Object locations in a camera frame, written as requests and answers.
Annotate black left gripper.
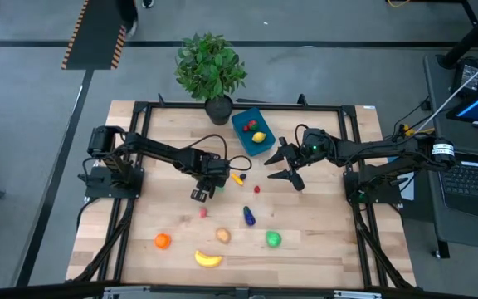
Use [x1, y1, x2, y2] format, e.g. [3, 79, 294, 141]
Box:
[195, 153, 232, 200]

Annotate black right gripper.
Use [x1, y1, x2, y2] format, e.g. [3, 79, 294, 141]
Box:
[263, 136, 309, 192]

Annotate blue plastic tupperware container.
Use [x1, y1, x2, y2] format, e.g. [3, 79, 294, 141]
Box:
[231, 107, 276, 158]

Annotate purple toy eggplant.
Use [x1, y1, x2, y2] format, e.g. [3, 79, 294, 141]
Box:
[242, 205, 256, 228]

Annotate orange toy orange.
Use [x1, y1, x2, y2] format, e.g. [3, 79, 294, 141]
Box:
[154, 233, 172, 250]

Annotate tan toy potato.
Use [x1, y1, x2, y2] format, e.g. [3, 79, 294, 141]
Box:
[215, 226, 232, 244]

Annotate yellow toy banana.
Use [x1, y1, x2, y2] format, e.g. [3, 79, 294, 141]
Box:
[193, 249, 224, 268]

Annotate green plant in black pot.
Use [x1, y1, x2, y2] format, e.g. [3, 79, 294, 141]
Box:
[174, 32, 248, 126]

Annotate white paper sheet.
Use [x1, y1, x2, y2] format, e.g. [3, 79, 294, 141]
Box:
[398, 169, 417, 202]

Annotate black crossbeam with silver brackets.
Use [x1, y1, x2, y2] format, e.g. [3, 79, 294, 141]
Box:
[0, 281, 478, 299]

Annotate black mat orange striped edges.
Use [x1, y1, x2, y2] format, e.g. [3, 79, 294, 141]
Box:
[61, 0, 135, 71]

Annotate white rod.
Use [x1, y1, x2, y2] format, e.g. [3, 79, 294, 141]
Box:
[419, 49, 478, 132]

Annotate grey side desk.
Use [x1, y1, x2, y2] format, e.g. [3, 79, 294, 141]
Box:
[422, 52, 478, 261]

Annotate black power adapter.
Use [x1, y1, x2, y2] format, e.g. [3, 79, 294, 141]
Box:
[450, 57, 478, 99]

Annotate black stand leg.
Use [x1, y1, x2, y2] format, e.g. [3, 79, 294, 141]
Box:
[436, 0, 478, 70]

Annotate black aluminium table frame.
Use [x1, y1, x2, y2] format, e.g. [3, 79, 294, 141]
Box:
[71, 93, 417, 292]

